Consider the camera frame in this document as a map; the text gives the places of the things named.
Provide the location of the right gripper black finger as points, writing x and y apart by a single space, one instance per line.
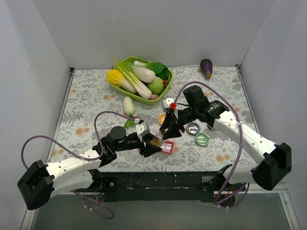
172 132
170 121

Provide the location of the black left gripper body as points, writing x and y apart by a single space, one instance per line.
143 145

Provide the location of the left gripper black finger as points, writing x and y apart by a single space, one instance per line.
149 149
146 140

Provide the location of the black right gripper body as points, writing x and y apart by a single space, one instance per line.
177 119

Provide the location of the amber pill bottle gold cap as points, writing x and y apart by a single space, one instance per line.
157 140

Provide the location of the red rectangular pill box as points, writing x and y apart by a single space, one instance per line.
167 146

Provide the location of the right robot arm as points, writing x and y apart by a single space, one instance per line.
273 161

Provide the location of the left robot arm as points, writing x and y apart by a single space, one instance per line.
69 165

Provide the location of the orange round pill case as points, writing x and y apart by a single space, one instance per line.
161 118

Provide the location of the green round pill case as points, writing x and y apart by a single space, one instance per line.
202 139

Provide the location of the pink toy onion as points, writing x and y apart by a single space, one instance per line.
154 96

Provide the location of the green plastic vegetable basket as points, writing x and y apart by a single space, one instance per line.
136 96

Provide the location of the green toy cabbage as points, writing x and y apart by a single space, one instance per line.
156 86

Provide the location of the white toy radish with leaves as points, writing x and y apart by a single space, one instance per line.
129 111

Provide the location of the white toy celery stalk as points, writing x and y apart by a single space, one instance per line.
125 69

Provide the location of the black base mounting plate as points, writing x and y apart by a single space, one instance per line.
153 186

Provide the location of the green toy bok choy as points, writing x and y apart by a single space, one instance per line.
158 68

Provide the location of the floral patterned table mat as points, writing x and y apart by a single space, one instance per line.
93 107

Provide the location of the purple toy eggplant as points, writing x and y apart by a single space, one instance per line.
206 66

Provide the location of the yellow toy napa cabbage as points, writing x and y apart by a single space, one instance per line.
117 79

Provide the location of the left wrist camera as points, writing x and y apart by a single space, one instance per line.
142 129

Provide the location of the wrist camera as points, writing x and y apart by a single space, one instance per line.
168 104
142 129

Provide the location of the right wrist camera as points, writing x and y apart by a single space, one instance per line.
168 104

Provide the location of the aluminium frame rail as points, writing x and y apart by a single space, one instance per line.
289 211

